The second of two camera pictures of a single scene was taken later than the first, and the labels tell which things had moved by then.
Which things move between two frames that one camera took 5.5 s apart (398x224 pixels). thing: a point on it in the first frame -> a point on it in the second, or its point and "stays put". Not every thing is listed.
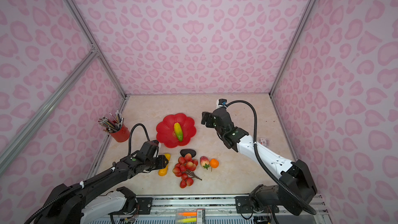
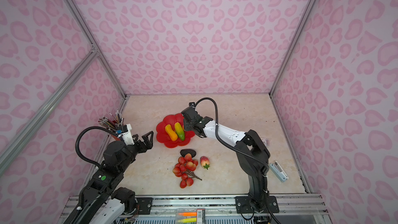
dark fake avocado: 185,151 stays put
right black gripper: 204,118 -> 186,126
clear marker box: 190,216 stays put
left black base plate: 144,205 stays put
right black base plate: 243,204 stays put
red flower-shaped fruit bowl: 166,133 stays put
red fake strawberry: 204,162 stays put
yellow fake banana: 163,171 -> 171,133
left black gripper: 163,162 -> 148,144
